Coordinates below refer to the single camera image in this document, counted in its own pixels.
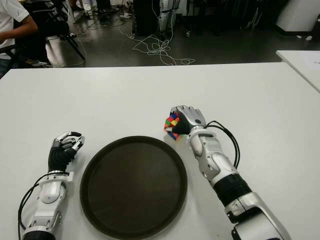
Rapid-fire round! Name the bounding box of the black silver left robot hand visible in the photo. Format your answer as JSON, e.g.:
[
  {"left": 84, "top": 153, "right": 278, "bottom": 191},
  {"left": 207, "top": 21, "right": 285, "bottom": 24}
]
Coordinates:
[{"left": 47, "top": 130, "right": 86, "bottom": 173}]

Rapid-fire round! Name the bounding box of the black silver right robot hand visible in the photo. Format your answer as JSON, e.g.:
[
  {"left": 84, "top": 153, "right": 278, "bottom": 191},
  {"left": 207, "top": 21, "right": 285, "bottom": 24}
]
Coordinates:
[{"left": 166, "top": 104, "right": 208, "bottom": 137}]

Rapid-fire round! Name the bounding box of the multicoloured Rubik's cube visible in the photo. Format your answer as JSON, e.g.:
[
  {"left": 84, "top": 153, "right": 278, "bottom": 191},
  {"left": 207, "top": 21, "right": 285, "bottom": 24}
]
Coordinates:
[{"left": 162, "top": 111, "right": 185, "bottom": 141}]

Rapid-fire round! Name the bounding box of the dark brown round plate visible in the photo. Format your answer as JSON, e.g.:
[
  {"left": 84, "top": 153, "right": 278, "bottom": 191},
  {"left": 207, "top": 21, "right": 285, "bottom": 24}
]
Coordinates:
[{"left": 79, "top": 135, "right": 188, "bottom": 240}]

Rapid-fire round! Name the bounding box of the black cabinet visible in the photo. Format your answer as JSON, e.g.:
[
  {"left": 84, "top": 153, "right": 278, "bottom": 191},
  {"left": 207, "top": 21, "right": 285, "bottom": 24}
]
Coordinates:
[{"left": 133, "top": 0, "right": 161, "bottom": 36}]

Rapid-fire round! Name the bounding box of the black office chair with armrest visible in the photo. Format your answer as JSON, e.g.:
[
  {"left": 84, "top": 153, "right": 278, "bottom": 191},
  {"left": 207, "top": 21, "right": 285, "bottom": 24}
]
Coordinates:
[{"left": 0, "top": 44, "right": 21, "bottom": 70}]

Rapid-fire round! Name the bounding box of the white side table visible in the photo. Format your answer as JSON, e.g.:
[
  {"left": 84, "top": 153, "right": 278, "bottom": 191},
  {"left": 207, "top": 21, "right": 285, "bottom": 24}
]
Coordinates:
[{"left": 276, "top": 49, "right": 320, "bottom": 93}]

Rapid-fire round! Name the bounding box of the black chair with splayed legs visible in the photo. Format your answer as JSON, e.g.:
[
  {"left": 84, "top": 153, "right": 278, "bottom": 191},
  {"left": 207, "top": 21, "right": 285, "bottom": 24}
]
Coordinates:
[{"left": 14, "top": 0, "right": 87, "bottom": 68}]

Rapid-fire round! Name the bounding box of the seated person in white shirt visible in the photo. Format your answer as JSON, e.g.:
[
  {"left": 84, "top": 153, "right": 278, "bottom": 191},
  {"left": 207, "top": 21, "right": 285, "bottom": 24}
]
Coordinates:
[{"left": 0, "top": 0, "right": 40, "bottom": 77}]

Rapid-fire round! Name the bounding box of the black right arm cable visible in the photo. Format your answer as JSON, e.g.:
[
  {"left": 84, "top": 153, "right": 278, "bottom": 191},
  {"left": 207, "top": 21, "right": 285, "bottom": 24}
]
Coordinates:
[{"left": 204, "top": 120, "right": 241, "bottom": 167}]

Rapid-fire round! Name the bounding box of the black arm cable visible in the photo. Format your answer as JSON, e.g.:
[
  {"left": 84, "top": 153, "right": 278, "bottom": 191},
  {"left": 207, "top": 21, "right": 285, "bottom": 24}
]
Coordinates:
[
  {"left": 204, "top": 120, "right": 241, "bottom": 167},
  {"left": 17, "top": 174, "right": 48, "bottom": 237}
]

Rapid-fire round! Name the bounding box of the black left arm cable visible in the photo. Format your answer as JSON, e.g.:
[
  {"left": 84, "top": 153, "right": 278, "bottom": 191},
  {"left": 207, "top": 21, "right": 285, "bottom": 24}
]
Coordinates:
[{"left": 17, "top": 174, "right": 48, "bottom": 237}]

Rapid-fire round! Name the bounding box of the tangled white floor cable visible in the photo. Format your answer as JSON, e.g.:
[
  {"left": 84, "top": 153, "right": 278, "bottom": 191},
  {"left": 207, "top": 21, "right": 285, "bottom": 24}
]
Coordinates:
[{"left": 118, "top": 0, "right": 197, "bottom": 66}]

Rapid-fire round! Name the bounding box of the white curved pedestal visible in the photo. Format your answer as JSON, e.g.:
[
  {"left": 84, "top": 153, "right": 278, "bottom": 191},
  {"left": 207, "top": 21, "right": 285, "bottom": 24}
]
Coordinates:
[{"left": 275, "top": 0, "right": 320, "bottom": 33}]

